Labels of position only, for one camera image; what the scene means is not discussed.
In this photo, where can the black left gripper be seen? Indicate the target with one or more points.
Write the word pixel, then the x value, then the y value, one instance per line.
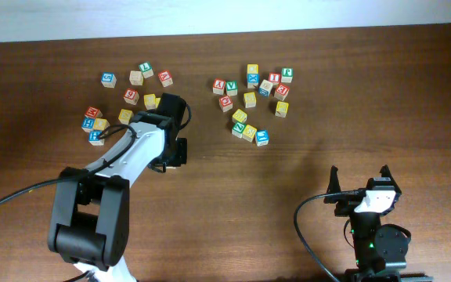
pixel 181 157

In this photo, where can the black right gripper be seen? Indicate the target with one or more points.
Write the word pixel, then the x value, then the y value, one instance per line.
pixel 348 203

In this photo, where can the yellow S wooden block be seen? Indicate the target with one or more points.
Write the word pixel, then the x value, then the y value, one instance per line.
pixel 125 116

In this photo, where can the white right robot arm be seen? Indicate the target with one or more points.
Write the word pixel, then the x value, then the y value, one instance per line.
pixel 380 249

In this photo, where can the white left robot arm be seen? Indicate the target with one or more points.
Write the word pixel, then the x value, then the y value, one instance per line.
pixel 89 227

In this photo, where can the yellow O block 2 side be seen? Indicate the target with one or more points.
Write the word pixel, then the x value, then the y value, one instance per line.
pixel 157 101

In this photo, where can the yellow wooden block X side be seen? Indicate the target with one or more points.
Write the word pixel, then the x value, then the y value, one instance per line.
pixel 150 101

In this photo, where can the green Z wooden block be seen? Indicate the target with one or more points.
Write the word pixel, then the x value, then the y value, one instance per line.
pixel 238 129

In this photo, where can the red Q wooden block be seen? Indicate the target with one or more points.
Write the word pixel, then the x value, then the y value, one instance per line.
pixel 225 103

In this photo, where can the red 6 wooden block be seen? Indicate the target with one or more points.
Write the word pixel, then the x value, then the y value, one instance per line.
pixel 131 96

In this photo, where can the yellow W wooden block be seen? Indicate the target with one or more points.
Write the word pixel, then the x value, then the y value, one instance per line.
pixel 239 116

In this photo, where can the yellow G wooden block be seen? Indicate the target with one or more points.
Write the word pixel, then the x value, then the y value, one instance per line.
pixel 249 133

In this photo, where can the yellow O wooden block left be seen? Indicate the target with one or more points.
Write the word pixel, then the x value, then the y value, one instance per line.
pixel 100 124

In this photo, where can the red Y wooden block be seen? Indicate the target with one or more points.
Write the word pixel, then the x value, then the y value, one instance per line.
pixel 218 86

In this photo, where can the blue H wooden block front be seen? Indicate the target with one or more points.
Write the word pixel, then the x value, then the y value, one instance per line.
pixel 94 138

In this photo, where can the blue h wooden block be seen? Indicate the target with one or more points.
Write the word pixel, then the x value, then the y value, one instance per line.
pixel 94 138
pixel 88 124

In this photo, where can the plain picture wooden block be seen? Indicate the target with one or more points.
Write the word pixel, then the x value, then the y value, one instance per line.
pixel 136 78

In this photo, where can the green V wooden block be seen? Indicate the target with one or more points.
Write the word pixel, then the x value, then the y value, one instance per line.
pixel 231 88

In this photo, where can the blue U wooden block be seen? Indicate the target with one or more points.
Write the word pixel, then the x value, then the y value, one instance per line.
pixel 261 137

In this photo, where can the green L wooden block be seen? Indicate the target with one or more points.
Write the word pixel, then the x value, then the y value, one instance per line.
pixel 146 69

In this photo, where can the blue H wooden block back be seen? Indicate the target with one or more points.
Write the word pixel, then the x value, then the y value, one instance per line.
pixel 88 124

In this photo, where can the yellow centre wooden block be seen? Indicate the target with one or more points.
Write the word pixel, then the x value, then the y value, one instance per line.
pixel 250 99

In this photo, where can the red M wooden block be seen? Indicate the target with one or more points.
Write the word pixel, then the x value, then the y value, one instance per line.
pixel 93 113

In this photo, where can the blue 5 wooden block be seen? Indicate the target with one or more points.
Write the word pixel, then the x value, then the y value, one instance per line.
pixel 108 80

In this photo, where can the yellow right wooden block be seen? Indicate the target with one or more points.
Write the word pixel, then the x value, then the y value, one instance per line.
pixel 281 109

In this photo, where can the blue X wooden block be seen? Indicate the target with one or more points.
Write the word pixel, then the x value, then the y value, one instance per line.
pixel 252 81

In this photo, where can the blue tilted wooden block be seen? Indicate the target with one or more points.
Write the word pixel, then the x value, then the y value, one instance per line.
pixel 265 88

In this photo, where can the yellow top stacked block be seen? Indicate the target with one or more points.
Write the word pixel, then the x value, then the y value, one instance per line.
pixel 252 69

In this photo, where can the red E wooden block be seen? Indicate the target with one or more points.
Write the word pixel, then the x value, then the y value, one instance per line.
pixel 281 92

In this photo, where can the red I wooden block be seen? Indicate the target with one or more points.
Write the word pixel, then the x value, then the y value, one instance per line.
pixel 274 78

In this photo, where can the green J wooden block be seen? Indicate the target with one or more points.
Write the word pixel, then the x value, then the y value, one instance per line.
pixel 287 75

